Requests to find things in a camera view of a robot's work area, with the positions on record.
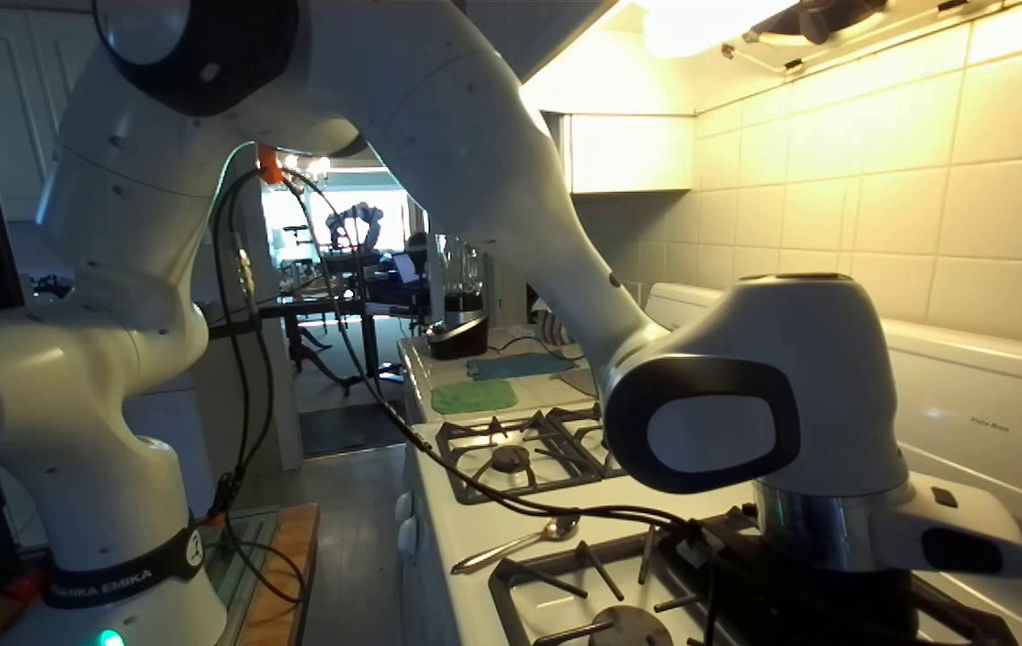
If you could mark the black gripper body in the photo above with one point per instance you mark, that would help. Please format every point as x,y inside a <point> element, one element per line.
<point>833,605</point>

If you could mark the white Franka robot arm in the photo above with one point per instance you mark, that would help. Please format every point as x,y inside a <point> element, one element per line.
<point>473,119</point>

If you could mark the black cast iron stove grate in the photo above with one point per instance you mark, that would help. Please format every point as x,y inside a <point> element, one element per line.
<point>547,431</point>
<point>601,572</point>

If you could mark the white gas stove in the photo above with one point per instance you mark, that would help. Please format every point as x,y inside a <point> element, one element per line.
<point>989,418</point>

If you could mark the white stove front knob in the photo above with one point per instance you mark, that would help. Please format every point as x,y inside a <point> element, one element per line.
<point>402,503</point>
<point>405,540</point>

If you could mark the blue cloth towel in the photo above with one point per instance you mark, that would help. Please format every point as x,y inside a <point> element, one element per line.
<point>521,363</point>

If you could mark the black round bowl appliance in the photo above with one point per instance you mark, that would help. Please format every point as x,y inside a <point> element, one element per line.
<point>458,338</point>

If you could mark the dark floor mat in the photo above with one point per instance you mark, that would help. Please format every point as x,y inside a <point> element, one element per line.
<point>351,428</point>

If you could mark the wooden base board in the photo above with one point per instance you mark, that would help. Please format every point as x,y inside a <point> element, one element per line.
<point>287,576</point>

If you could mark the white range hood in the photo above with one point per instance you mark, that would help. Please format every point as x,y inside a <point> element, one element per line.
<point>761,57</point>

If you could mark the black range hood fan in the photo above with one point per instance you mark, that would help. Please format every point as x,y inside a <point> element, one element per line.
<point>843,18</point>

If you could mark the dark background table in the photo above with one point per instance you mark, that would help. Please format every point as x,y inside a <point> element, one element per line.
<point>318,306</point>

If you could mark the black background robot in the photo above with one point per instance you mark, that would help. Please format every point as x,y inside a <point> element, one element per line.
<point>351,229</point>

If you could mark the ceiling chandelier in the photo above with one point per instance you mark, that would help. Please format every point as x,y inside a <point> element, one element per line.
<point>318,166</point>

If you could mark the upper wall cabinet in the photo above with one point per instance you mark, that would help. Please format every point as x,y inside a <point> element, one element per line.
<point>628,156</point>

